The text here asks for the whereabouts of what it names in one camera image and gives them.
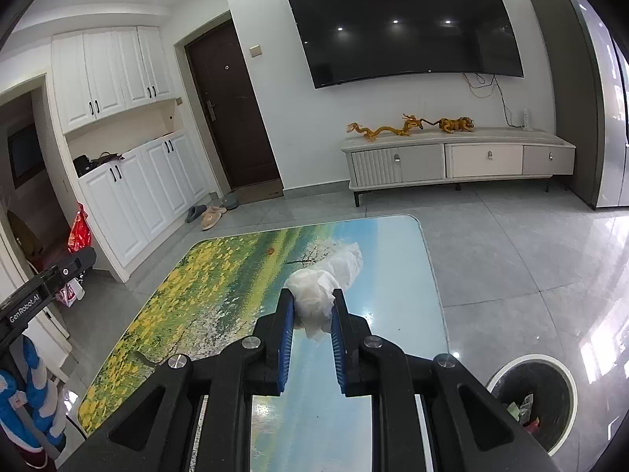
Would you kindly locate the black bag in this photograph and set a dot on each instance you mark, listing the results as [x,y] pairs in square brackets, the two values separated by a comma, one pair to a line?
[83,163]

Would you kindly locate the black round waste bin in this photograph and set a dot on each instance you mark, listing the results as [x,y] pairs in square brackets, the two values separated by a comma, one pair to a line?
[560,388]

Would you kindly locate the dark brown door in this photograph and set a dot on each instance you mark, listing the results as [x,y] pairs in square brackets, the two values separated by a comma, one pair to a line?
[236,108]

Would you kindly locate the green paper napkin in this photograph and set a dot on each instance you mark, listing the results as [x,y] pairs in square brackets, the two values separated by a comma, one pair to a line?
[514,410]

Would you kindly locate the black wall television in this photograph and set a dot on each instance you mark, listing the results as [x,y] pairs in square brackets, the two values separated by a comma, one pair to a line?
[403,24]

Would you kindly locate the grey-green slipper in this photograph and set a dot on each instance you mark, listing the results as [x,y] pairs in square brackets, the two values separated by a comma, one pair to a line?
[229,201]

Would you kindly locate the white TV cabinet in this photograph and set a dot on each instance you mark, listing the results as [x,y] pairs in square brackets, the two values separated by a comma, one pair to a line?
[462,160]

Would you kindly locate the long yellow dragon figurine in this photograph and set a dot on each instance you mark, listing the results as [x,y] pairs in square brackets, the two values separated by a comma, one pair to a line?
[373,131]

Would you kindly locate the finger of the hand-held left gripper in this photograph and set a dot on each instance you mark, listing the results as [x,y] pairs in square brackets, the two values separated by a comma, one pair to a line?
[73,263]

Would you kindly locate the beige slipper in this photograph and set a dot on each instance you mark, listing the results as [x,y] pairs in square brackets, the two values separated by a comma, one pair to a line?
[212,217]

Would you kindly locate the wall light switch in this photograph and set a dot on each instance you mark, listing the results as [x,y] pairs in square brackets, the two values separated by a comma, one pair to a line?
[255,51]

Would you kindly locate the white tissue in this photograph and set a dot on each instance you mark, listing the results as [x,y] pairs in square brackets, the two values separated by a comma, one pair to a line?
[319,295]

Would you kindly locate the orange tiger figurine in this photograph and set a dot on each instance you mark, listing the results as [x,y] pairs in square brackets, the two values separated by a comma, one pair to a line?
[454,125]

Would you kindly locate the grey slipper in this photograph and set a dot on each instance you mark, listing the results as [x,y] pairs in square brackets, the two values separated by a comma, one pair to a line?
[195,213]

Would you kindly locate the white and red bag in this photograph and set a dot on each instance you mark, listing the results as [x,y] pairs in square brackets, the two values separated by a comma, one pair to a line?
[69,292]

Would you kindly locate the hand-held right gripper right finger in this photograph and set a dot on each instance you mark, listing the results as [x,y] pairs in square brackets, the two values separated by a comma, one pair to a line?
[339,344]

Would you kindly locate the brown doormat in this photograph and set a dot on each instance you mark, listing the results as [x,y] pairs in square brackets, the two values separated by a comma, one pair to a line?
[258,191]

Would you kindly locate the red plastic bag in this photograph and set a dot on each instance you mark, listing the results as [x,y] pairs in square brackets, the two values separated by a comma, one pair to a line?
[79,233]

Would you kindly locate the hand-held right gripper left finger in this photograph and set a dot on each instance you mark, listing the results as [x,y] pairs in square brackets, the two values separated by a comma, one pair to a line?
[286,344]

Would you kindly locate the white upper cabinet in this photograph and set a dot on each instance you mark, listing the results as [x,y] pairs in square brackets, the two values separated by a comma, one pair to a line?
[108,73]

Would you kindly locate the small yellow dragon figurine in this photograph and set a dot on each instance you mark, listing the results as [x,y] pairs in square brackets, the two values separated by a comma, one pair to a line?
[415,124]

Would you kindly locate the grey refrigerator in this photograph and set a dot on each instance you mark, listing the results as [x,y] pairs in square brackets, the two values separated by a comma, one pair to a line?
[580,98]

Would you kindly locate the white power strip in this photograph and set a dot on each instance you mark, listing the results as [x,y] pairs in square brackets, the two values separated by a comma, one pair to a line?
[526,118]

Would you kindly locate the white lower cabinet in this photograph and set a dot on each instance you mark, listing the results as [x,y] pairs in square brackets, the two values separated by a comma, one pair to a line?
[142,191]

